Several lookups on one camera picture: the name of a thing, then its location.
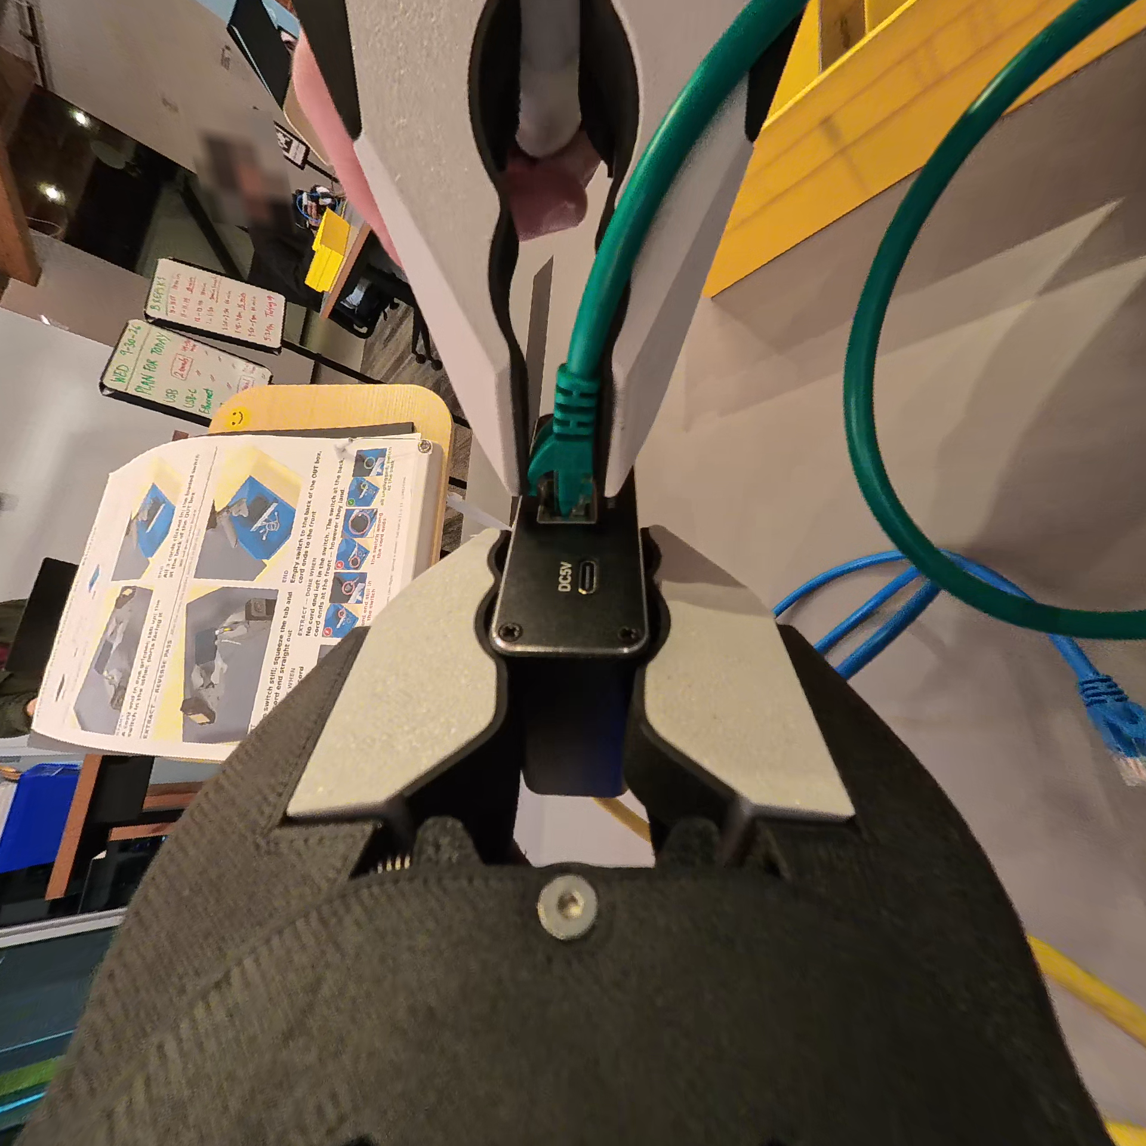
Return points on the white metal document stand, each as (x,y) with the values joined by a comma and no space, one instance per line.
(432,501)

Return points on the printed instruction sheet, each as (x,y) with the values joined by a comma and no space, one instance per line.
(225,556)

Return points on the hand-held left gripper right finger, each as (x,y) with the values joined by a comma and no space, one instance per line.
(743,717)

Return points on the large yellow plastic bin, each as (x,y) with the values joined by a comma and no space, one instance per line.
(851,134)

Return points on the white and blue box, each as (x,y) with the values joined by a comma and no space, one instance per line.
(40,815)

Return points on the whiteboard with green writing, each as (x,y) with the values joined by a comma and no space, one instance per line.
(170,376)

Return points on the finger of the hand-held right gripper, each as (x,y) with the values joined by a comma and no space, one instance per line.
(662,313)
(421,134)

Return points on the whiteboard with red writing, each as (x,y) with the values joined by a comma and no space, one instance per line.
(215,305)

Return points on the small yellow parts bin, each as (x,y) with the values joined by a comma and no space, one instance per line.
(330,251)

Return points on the brown background work table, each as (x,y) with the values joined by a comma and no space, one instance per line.
(350,264)

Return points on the black ethernet splitter box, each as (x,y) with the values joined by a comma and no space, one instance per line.
(564,582)

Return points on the small black-white printed tag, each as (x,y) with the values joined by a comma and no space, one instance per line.
(291,145)

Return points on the person's right hand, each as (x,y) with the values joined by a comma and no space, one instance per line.
(547,193)

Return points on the brown wooden side table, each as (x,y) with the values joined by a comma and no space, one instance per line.
(77,805)

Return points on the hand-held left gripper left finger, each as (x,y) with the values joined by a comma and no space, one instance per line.
(403,707)

